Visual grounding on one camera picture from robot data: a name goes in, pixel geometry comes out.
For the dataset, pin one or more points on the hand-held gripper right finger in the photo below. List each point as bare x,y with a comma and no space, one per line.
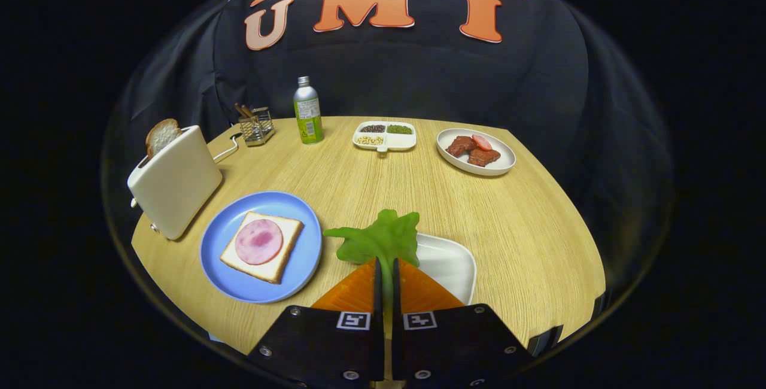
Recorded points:
449,347

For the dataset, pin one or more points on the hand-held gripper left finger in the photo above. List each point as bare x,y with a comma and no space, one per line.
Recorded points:
329,347

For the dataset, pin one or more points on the green lettuce leaf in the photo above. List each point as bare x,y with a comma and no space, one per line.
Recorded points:
383,239

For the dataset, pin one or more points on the rounded toasted bread slice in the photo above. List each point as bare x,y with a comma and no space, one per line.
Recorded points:
160,136

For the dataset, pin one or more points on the white rectangular plate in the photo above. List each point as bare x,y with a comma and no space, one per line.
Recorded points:
449,263

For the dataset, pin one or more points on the square white bread slice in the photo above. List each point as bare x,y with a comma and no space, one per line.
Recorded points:
287,230

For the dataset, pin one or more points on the pink ham slice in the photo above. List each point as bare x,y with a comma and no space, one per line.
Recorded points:
258,242

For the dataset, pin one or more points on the blue plate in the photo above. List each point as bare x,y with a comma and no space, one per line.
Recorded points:
224,257

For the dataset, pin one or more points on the brown meat piece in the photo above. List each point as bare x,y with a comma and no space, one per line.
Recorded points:
483,158
459,146

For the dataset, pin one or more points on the white round plate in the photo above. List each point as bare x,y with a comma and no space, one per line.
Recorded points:
505,158

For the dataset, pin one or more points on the red food slice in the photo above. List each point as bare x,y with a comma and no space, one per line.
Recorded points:
482,142

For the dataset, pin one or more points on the pile of yellow beans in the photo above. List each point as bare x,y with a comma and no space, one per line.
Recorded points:
370,140

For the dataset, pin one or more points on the white divided dish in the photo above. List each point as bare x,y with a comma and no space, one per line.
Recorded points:
401,141

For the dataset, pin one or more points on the white toaster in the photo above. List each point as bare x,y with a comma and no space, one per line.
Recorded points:
179,185

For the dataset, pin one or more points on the pile of dark beans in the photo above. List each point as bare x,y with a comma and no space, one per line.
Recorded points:
373,128

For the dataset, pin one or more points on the pile of green beans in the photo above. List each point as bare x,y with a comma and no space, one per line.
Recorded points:
400,129

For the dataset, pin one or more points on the silver green bottle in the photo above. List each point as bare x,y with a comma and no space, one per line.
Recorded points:
308,116

